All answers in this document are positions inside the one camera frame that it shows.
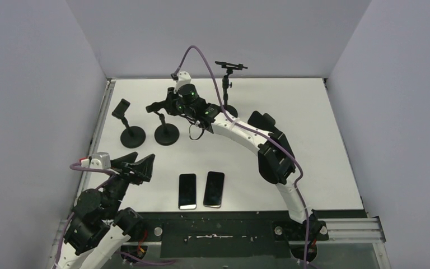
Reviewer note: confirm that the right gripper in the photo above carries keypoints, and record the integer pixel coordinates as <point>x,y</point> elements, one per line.
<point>169,105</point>

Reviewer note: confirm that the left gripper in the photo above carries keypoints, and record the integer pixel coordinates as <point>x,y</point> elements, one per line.
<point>142,170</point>

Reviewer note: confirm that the black phone stand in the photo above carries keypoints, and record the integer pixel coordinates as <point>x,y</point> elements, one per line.
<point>166,134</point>
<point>133,136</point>

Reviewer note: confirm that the silver black phone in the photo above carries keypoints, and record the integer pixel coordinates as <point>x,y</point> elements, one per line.
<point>187,199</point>

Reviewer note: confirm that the magenta edged phone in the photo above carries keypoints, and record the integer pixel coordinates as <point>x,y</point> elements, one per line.
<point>214,189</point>

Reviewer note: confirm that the tall phone stand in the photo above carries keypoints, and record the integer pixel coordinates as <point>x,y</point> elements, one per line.
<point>226,84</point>

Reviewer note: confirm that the dark blue phone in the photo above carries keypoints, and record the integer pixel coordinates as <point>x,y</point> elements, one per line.
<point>262,121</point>

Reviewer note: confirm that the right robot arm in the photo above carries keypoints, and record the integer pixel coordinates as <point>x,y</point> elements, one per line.
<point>276,161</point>

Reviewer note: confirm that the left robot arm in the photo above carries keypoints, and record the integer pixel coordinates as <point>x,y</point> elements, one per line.
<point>97,226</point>

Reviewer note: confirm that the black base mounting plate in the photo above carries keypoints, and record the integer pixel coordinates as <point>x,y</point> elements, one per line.
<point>232,234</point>

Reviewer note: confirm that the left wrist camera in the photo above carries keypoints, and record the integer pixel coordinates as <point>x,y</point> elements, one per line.
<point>99,160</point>

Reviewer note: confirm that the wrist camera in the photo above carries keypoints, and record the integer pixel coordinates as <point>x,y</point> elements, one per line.
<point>99,160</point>
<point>181,78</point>

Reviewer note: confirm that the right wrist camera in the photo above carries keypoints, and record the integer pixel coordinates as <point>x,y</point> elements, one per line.
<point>181,78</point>

